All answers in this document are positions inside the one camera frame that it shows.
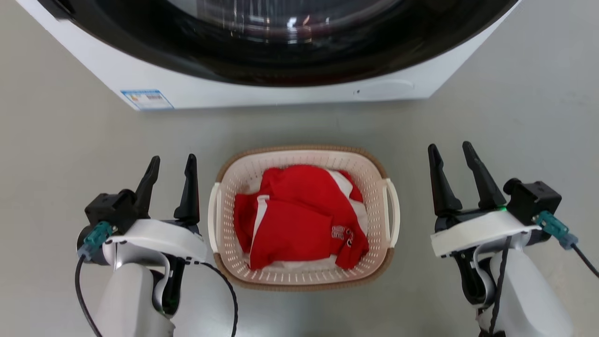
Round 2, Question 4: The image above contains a blue energy label sticker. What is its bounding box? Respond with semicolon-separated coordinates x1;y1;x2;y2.
121;89;174;111

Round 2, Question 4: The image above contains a dark glass washing machine door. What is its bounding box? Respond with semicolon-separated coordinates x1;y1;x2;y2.
37;0;519;88

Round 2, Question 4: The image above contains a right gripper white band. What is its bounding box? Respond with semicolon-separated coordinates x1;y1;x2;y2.
428;141;542;258

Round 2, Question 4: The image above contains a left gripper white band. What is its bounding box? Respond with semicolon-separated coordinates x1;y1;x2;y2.
102;154;208;270

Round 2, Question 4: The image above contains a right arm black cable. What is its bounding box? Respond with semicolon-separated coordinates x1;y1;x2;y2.
478;236;599;337

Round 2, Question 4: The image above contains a red and white garment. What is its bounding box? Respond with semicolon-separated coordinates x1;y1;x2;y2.
234;164;370;271

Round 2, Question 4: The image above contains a cream plastic laundry basket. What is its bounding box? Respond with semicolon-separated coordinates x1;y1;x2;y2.
207;145;401;292

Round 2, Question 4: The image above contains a white washing machine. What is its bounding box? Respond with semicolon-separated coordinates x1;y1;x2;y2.
15;0;523;111

